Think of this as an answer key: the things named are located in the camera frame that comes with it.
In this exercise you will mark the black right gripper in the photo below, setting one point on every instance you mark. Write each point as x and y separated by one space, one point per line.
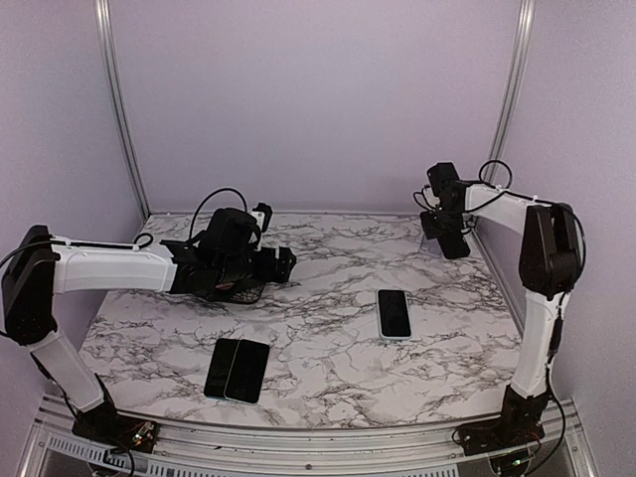
429 232

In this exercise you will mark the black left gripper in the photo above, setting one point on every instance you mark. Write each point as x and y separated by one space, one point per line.
267 272

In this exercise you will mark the black phone case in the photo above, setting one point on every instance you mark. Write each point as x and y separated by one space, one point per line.
453 245

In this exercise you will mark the light blue phone case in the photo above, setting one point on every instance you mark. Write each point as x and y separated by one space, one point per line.
396 339

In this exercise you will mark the black phone light-blue edge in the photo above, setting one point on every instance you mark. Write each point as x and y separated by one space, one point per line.
395 313

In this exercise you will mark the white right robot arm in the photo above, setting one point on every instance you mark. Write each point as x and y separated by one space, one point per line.
551 258

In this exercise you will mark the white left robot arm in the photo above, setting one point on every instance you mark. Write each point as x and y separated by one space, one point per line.
44 266

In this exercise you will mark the grey phone case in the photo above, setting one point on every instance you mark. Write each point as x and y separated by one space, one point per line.
430 246

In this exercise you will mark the black square floral plate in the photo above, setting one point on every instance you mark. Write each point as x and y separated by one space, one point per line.
245 292

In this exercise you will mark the red white patterned bowl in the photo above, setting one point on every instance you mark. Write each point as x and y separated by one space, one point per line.
224 286

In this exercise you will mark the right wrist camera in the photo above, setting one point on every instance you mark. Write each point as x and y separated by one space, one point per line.
425 199

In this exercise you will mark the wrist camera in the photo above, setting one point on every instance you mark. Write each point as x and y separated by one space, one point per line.
425 199
262 213

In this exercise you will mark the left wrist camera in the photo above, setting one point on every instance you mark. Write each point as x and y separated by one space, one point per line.
262 213

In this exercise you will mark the front aluminium rail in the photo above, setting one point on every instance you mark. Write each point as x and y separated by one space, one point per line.
185 448

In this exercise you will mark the right aluminium frame post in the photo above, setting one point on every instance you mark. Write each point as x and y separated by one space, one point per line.
513 85

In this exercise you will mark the aluminium frame post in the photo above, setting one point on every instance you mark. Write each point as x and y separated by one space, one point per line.
513 85
115 91

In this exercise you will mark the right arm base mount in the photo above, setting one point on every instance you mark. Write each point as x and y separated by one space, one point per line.
519 423

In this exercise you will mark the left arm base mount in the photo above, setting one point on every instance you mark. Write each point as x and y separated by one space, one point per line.
107 425

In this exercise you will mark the left aluminium frame post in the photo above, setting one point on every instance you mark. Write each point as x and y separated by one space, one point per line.
115 91

